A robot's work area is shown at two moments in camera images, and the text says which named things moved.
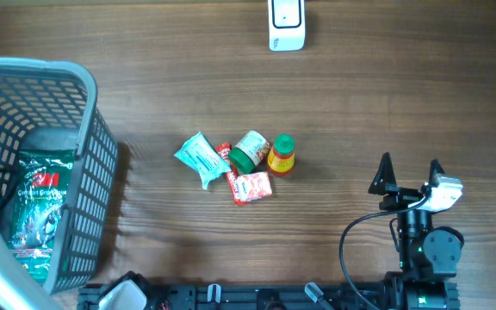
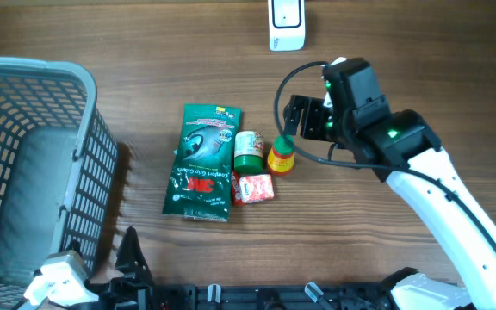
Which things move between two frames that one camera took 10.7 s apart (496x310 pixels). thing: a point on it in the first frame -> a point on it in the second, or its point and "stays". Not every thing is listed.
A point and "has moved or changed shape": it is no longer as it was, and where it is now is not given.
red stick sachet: (225, 150) stays
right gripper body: (401, 199) -> (316, 121)
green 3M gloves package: (43, 187) -> (199, 182)
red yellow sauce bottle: (282, 157) stays
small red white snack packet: (252, 186) stays
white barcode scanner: (287, 28) stays
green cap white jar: (250, 151) has moved or changed shape
